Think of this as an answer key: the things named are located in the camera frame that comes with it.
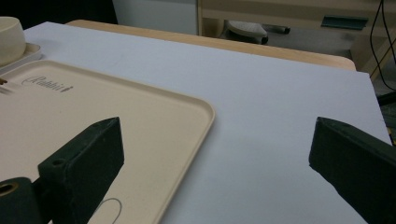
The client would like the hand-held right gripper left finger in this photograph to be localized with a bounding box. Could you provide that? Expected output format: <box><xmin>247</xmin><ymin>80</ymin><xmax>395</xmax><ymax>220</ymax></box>
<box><xmin>37</xmin><ymin>117</ymin><xmax>125</xmax><ymax>224</ymax></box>

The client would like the beige rectangular tray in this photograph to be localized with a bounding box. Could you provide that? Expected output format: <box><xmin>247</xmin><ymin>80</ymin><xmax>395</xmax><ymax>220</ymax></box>
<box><xmin>0</xmin><ymin>59</ymin><xmax>217</xmax><ymax>224</ymax></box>

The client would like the black metal frame strut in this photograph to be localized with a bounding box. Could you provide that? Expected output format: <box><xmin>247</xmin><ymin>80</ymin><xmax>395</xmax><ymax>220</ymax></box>
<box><xmin>376</xmin><ymin>91</ymin><xmax>396</xmax><ymax>107</ymax></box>

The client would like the black cable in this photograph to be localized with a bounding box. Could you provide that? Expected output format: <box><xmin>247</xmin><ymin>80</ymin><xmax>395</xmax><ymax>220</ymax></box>
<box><xmin>369</xmin><ymin>0</ymin><xmax>396</xmax><ymax>91</ymax></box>

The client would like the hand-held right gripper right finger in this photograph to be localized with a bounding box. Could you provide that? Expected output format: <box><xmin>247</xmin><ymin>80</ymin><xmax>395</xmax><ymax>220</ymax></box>
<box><xmin>308</xmin><ymin>117</ymin><xmax>396</xmax><ymax>224</ymax></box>

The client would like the cream small plate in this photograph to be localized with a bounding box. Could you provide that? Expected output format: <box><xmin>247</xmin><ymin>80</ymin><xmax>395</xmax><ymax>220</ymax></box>
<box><xmin>0</xmin><ymin>42</ymin><xmax>43</xmax><ymax>76</ymax></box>

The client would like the light wooden desk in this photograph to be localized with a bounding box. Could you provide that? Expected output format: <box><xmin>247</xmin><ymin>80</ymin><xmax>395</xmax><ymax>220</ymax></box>
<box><xmin>196</xmin><ymin>0</ymin><xmax>396</xmax><ymax>82</ymax></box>

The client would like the grey office chair base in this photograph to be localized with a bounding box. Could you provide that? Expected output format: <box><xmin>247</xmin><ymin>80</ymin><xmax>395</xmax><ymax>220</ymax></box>
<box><xmin>224</xmin><ymin>20</ymin><xmax>291</xmax><ymax>45</ymax></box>

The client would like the white cabinet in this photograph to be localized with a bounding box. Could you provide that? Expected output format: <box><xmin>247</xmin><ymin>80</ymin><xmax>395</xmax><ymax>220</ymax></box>
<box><xmin>111</xmin><ymin>0</ymin><xmax>200</xmax><ymax>35</ymax></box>

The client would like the cream round bowl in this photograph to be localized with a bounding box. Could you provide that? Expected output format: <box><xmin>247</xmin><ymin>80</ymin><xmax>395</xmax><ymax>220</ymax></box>
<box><xmin>0</xmin><ymin>16</ymin><xmax>27</xmax><ymax>67</ymax></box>

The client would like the green drawer handle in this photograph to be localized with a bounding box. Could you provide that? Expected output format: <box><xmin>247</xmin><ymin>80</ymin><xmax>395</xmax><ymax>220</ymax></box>
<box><xmin>320</xmin><ymin>15</ymin><xmax>369</xmax><ymax>31</ymax></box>

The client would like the light wooden table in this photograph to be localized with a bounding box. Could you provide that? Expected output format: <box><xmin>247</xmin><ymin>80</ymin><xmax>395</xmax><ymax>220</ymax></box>
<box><xmin>65</xmin><ymin>19</ymin><xmax>357</xmax><ymax>72</ymax></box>

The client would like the pale blue table board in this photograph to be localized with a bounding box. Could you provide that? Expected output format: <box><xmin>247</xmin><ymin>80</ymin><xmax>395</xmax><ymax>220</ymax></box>
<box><xmin>23</xmin><ymin>21</ymin><xmax>393</xmax><ymax>224</ymax></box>

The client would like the yellow cable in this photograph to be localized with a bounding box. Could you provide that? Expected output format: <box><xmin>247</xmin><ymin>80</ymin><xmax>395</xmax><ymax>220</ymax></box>
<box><xmin>371</xmin><ymin>38</ymin><xmax>396</xmax><ymax>78</ymax></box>

